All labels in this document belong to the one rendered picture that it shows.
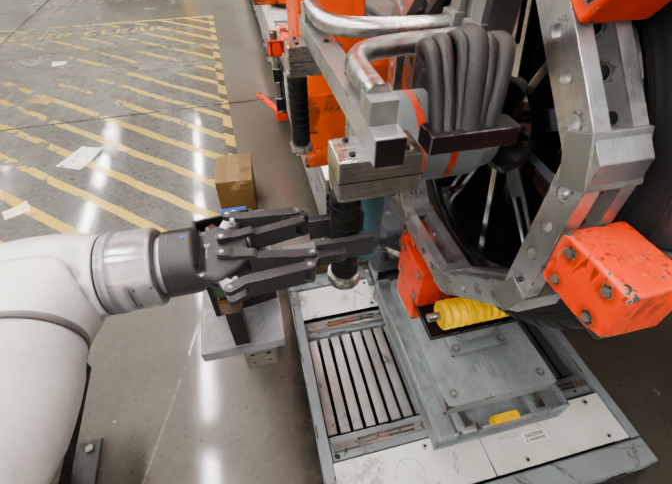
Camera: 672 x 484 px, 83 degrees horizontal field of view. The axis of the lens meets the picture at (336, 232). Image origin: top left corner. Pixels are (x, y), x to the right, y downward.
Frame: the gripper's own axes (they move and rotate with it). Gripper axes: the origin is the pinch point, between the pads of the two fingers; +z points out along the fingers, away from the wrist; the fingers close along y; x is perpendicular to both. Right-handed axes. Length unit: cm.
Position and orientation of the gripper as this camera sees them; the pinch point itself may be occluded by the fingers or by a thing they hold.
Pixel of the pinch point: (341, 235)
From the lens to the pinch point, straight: 46.1
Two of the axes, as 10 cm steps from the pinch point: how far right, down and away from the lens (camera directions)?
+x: 0.0, -7.3, -6.9
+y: 2.3, 6.7, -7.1
